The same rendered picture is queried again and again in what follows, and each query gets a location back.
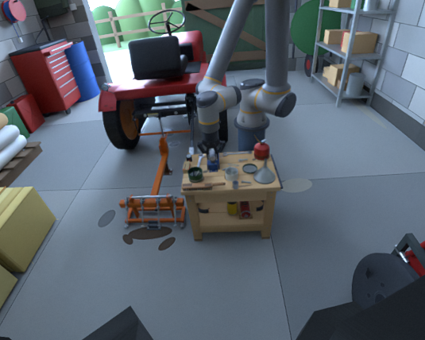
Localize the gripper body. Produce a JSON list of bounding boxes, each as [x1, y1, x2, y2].
[[197, 132, 227, 154]]

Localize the black lever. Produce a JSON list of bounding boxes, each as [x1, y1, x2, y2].
[[184, 92, 199, 149]]

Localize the orange spring-tine cultivator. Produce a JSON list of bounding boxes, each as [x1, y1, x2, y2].
[[118, 129, 192, 231]]

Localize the red tractor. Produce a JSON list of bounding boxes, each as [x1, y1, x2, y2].
[[98, 29, 230, 150]]

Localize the black tractor seat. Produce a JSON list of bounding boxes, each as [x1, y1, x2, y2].
[[128, 35, 189, 81]]

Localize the blue vise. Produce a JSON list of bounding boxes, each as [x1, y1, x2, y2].
[[207, 148, 222, 174]]

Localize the green tin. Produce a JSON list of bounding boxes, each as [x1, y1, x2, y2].
[[187, 166, 204, 184]]

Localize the red oil can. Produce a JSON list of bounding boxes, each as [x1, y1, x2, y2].
[[253, 138, 272, 161]]

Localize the grey funnel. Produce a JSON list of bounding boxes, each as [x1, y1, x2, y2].
[[253, 157, 277, 185]]

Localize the wooden workbench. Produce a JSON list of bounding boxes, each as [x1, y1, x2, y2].
[[180, 149, 284, 242]]

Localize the green barn door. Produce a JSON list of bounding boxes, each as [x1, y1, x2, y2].
[[181, 0, 267, 72]]

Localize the black steering wheel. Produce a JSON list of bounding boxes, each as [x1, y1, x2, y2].
[[147, 9, 187, 37]]

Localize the blue drum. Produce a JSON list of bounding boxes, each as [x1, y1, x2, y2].
[[64, 40, 102, 103]]

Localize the wooden fence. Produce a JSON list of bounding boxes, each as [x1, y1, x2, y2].
[[93, 6, 185, 49]]

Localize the green wheelbarrow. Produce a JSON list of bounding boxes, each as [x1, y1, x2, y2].
[[290, 0, 342, 79]]

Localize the grey bucket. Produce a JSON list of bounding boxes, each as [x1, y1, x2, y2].
[[345, 71, 366, 98]]

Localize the grey shelf unit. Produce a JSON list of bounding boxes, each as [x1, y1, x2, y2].
[[310, 0, 398, 108]]

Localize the red tool chest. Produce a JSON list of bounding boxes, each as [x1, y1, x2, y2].
[[9, 39, 82, 116]]

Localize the red jerry can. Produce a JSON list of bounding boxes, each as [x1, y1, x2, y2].
[[6, 93, 46, 134]]

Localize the wooden pallet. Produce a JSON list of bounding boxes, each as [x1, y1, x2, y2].
[[0, 141, 44, 189]]

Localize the green jerry can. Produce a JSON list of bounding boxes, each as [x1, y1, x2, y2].
[[0, 106, 31, 139]]

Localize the dark grey block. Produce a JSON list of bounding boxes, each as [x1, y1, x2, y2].
[[81, 305, 154, 340]]

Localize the white rolled sack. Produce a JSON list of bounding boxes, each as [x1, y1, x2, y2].
[[0, 124, 21, 162], [0, 133, 29, 185]]

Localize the dark machine with disc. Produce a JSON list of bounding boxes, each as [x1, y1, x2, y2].
[[295, 228, 425, 340]]

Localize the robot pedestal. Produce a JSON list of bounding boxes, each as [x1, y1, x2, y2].
[[234, 118, 271, 152]]

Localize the wooden handled brush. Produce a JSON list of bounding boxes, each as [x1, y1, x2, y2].
[[182, 180, 227, 192]]

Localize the dark green wall box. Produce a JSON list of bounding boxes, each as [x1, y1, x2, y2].
[[33, 0, 79, 21]]

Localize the red hose reel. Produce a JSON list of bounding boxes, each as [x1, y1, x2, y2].
[[1, 0, 28, 25]]

